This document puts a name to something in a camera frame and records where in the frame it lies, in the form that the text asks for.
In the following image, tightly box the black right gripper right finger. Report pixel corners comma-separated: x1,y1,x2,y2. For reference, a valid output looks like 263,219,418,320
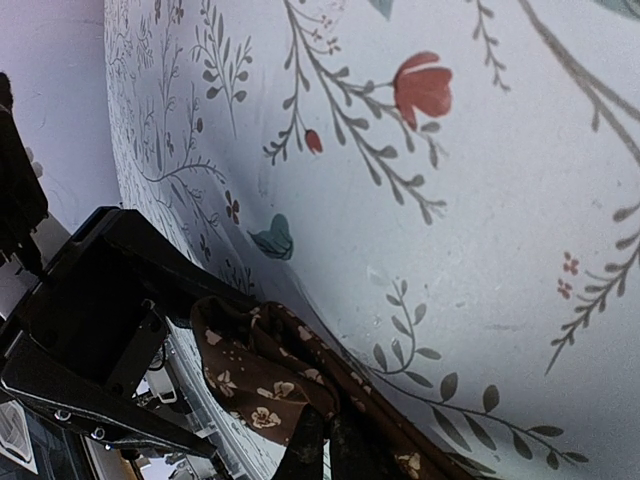
329,411,411,480

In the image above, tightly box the brown floral tie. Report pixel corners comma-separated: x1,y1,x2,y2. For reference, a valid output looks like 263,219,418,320
190,297,470,479

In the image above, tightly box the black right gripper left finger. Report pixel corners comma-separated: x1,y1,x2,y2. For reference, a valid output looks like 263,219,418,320
272,405,324,480

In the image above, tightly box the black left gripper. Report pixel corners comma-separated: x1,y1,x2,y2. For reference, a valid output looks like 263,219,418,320
1,207,258,475

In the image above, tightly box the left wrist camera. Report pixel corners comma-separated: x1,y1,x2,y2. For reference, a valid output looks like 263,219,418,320
1,72,48,276

